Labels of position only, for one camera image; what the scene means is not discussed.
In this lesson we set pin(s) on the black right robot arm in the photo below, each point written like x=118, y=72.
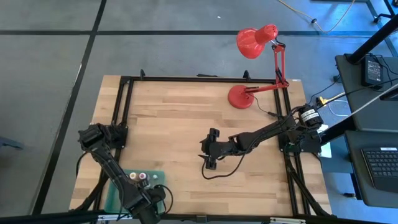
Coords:
x=270, y=130

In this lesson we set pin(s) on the teal translucent plastic bin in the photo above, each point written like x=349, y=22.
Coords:
x=160, y=182

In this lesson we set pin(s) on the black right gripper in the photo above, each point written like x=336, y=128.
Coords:
x=219, y=147

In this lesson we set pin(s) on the large yellow food coloring bottle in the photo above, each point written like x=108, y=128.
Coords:
x=133, y=175

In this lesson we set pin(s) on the black keyboard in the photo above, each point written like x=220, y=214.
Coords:
x=381, y=166

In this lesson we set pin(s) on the red desk lamp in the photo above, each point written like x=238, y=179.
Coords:
x=252, y=43

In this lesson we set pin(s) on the dark grey desk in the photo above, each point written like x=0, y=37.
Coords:
x=373, y=124

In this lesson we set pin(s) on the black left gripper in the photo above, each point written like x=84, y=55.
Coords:
x=149, y=205

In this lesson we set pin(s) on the silver aluminium bracket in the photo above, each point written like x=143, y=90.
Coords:
x=113, y=217
x=287, y=220

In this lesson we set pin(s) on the large red food coloring bottle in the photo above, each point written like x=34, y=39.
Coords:
x=143, y=176

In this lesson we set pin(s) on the black frame clamp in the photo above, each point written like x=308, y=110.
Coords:
x=246, y=75
x=142, y=74

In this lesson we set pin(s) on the black pole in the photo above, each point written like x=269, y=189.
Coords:
x=373, y=39

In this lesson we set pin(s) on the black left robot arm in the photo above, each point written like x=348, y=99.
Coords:
x=112, y=165

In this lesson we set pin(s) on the yellow plug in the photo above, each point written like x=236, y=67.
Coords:
x=323, y=100

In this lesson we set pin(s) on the black power adapter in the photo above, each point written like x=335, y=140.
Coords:
x=373, y=71

